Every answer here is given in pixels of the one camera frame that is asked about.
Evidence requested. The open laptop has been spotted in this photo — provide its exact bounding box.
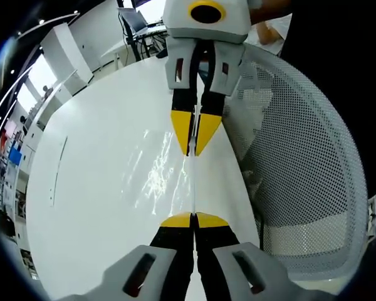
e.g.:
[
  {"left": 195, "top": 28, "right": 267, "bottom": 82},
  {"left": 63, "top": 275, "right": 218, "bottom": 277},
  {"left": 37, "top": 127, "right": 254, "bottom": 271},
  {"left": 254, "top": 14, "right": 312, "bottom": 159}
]
[{"left": 117, "top": 6, "right": 150, "bottom": 34}]

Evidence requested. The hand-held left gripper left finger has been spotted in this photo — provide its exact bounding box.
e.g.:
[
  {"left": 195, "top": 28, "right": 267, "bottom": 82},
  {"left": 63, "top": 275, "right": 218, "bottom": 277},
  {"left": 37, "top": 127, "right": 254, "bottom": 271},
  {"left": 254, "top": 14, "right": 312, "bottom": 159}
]
[{"left": 102, "top": 212, "right": 196, "bottom": 301}]

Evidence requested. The white side desk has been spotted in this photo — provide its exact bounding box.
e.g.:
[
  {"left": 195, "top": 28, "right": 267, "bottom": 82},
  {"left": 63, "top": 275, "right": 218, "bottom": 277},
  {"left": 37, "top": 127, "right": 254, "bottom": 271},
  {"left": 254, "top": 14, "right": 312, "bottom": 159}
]
[{"left": 100, "top": 24, "right": 170, "bottom": 68}]

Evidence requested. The blue box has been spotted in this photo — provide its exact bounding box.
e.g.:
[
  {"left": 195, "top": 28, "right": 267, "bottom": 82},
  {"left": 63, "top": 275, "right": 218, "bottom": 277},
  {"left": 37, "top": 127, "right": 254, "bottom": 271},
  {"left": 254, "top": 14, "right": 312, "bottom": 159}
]
[{"left": 8, "top": 147, "right": 23, "bottom": 166}]

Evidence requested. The table cable slot lid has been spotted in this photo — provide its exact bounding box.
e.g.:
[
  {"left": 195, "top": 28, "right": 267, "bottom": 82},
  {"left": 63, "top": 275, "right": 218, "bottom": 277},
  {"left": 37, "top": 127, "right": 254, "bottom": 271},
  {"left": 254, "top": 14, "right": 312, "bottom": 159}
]
[{"left": 48, "top": 136, "right": 68, "bottom": 208}]

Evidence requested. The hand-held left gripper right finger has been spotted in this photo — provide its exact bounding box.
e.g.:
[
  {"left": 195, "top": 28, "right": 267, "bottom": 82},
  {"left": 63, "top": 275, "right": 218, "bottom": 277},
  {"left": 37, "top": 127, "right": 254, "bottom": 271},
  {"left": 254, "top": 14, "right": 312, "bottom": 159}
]
[{"left": 196, "top": 212, "right": 301, "bottom": 301}]

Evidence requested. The grey mesh chair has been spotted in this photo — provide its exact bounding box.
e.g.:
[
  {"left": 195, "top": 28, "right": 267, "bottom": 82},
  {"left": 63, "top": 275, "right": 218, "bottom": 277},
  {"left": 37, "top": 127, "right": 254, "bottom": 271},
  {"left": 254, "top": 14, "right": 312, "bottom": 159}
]
[{"left": 222, "top": 43, "right": 369, "bottom": 282}]

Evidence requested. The narrow white pillar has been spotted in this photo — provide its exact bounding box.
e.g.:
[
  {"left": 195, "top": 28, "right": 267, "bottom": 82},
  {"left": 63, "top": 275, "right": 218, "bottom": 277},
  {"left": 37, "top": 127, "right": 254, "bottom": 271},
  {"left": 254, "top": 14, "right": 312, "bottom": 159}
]
[{"left": 40, "top": 23, "right": 93, "bottom": 97}]

